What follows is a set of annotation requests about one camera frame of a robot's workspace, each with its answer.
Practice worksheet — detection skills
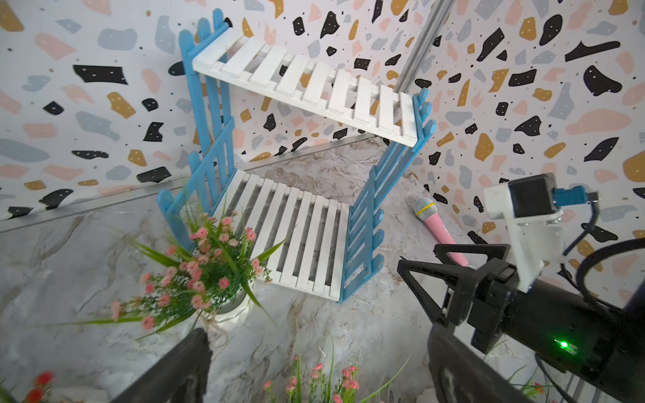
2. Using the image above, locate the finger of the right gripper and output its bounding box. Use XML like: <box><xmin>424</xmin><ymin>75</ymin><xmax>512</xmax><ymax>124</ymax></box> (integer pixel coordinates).
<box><xmin>434</xmin><ymin>243</ymin><xmax>511</xmax><ymax>267</ymax></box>
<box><xmin>396</xmin><ymin>258</ymin><xmax>474</xmax><ymax>327</ymax></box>

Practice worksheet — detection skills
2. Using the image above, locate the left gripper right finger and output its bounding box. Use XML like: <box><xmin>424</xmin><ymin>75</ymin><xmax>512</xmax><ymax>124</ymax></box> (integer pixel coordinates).
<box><xmin>428</xmin><ymin>325</ymin><xmax>529</xmax><ymax>403</ymax></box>

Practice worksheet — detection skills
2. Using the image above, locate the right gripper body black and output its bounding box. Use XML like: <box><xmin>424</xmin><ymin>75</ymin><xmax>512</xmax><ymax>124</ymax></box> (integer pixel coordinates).
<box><xmin>442</xmin><ymin>259</ymin><xmax>519</xmax><ymax>354</ymax></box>

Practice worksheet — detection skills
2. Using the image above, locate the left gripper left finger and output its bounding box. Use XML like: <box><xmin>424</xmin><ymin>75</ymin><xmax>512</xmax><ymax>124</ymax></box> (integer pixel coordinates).
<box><xmin>113</xmin><ymin>328</ymin><xmax>212</xmax><ymax>403</ymax></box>

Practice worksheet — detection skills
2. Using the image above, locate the pink flower pot back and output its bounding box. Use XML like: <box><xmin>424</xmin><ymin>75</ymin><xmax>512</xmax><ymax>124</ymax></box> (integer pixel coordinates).
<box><xmin>88</xmin><ymin>212</ymin><xmax>283</xmax><ymax>334</ymax></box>

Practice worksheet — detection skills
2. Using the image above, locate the pink flower pot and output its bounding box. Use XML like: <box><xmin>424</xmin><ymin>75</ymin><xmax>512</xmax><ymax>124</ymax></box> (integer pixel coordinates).
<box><xmin>88</xmin><ymin>212</ymin><xmax>283</xmax><ymax>334</ymax></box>
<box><xmin>261</xmin><ymin>344</ymin><xmax>410</xmax><ymax>402</ymax></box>

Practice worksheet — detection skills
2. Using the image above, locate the blue white wooden rack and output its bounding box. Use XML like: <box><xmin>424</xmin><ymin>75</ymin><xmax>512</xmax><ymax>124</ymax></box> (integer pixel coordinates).
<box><xmin>157</xmin><ymin>10</ymin><xmax>436</xmax><ymax>302</ymax></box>

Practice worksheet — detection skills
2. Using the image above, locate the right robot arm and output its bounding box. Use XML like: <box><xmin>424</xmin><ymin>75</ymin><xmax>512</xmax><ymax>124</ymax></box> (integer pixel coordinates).
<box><xmin>397</xmin><ymin>239</ymin><xmax>644</xmax><ymax>402</ymax></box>

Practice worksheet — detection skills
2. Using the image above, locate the pink toy microphone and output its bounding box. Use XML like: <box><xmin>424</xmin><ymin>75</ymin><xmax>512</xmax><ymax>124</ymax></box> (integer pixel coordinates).
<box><xmin>413</xmin><ymin>198</ymin><xmax>455</xmax><ymax>244</ymax></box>

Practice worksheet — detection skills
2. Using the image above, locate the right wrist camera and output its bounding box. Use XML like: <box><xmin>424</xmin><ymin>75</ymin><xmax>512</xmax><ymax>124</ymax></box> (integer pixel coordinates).
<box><xmin>484</xmin><ymin>173</ymin><xmax>600</xmax><ymax>292</ymax></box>

